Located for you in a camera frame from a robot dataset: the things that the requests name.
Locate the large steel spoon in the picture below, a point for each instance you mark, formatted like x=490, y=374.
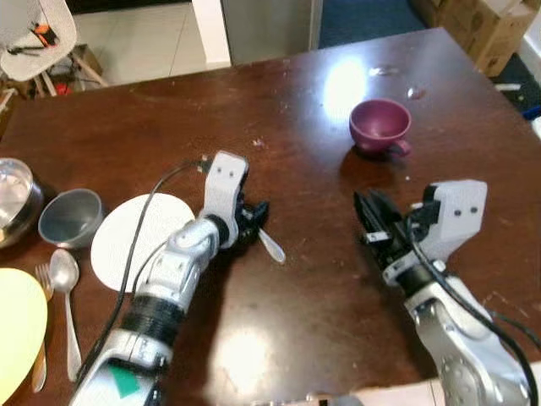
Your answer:
x=64, y=271

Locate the white round plate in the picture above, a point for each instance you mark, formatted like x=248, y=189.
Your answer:
x=135, y=233

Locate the brown cardboard box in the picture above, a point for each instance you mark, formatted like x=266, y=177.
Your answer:
x=482, y=30

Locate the white strip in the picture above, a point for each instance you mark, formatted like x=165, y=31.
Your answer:
x=507, y=86

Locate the yellow round plate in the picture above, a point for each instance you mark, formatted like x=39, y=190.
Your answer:
x=19, y=334

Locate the blue plastic bin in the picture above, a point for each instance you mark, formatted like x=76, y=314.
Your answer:
x=532, y=111

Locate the white post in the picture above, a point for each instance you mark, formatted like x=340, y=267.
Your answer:
x=211, y=30

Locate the pale left wrist camera mount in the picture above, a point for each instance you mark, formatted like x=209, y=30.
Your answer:
x=224, y=182

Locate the pale wrist camera mount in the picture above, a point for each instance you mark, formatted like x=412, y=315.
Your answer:
x=456, y=211
x=224, y=182

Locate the pale right wrist camera mount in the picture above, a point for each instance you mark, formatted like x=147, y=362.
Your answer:
x=456, y=211

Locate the shiny steel bowl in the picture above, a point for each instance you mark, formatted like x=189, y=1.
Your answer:
x=17, y=199

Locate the small silver teaspoon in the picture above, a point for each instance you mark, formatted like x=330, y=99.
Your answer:
x=272, y=247

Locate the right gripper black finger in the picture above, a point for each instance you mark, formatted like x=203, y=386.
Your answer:
x=366, y=220
x=385, y=207

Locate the orange black tool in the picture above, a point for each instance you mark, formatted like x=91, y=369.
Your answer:
x=44, y=35

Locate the white chair with wooden legs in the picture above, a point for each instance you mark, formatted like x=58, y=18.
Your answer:
x=34, y=59

